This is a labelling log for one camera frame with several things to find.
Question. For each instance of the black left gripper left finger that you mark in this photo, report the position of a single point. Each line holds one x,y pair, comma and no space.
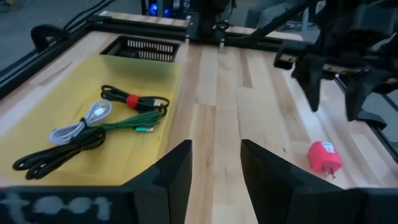
164,186

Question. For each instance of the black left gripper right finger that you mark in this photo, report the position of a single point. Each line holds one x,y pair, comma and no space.
270,186

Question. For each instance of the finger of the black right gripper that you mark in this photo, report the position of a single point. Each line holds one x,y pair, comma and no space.
312,81
357,93

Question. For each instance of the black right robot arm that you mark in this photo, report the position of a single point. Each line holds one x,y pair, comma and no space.
211,15

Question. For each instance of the yellow cutting board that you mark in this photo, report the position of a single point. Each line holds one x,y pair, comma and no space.
140,71

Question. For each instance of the black slotted basket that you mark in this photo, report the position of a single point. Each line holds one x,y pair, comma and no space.
149,49

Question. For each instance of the computer with blue lights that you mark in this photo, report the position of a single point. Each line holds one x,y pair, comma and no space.
154,9

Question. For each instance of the black curved hook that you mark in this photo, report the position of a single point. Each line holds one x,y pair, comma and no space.
49,32

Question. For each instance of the pink wall charger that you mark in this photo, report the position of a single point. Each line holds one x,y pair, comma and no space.
323,158

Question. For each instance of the black aluminium table frame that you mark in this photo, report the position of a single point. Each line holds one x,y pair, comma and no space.
124,23

